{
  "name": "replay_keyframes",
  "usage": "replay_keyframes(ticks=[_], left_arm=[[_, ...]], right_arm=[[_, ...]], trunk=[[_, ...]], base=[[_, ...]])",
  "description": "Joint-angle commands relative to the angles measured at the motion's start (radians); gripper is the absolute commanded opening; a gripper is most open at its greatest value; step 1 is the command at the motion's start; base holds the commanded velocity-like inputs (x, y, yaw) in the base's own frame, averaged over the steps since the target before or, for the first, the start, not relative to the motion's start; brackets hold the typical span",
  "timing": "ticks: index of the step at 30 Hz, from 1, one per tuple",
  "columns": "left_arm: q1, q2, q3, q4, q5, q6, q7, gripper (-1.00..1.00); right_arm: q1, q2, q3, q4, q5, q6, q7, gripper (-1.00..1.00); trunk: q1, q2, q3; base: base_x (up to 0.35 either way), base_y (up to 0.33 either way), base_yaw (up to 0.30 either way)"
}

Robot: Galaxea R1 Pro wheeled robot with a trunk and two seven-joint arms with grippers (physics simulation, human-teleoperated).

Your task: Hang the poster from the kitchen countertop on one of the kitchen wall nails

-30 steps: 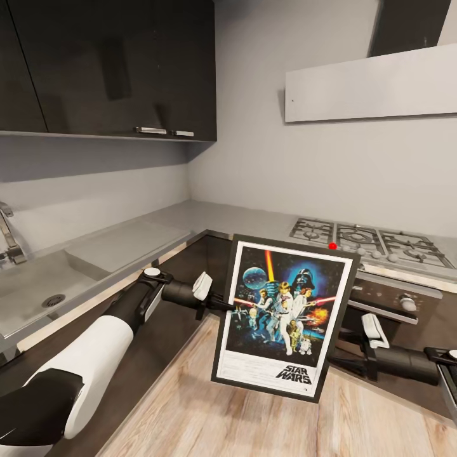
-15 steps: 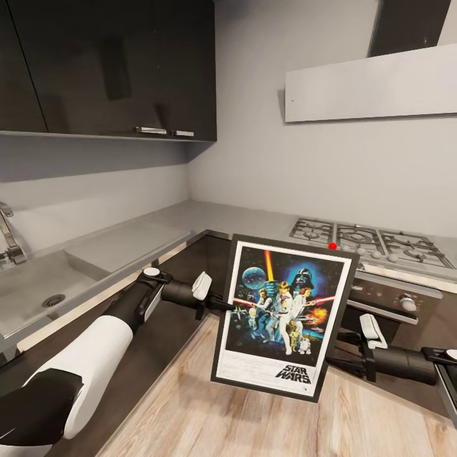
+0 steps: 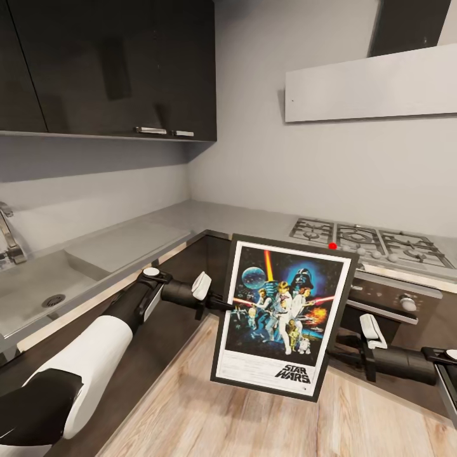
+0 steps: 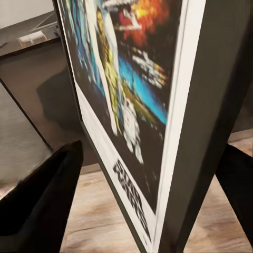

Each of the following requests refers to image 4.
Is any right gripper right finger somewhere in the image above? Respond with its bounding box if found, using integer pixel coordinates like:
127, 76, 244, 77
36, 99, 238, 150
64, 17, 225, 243
215, 144, 253, 248

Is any poster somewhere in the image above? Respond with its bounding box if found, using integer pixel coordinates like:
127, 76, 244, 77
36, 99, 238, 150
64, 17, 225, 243
52, 0, 253, 253

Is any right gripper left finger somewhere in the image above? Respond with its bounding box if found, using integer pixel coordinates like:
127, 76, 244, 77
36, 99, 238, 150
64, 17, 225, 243
0, 140, 83, 253

